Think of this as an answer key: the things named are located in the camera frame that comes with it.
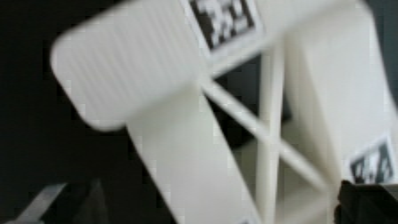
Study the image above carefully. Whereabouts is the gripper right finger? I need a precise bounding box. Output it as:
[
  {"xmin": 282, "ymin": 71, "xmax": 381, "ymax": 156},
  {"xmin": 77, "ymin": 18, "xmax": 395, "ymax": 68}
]
[{"xmin": 333, "ymin": 180, "xmax": 398, "ymax": 224}]

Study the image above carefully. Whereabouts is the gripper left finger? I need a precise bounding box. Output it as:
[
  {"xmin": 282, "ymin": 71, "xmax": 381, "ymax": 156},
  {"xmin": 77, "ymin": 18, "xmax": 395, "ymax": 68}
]
[{"xmin": 10, "ymin": 180, "xmax": 108, "ymax": 224}]

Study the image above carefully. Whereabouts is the white chair back frame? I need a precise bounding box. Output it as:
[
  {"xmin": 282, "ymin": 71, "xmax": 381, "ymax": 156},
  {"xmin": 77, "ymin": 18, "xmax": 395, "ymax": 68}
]
[{"xmin": 49, "ymin": 0, "xmax": 398, "ymax": 224}]

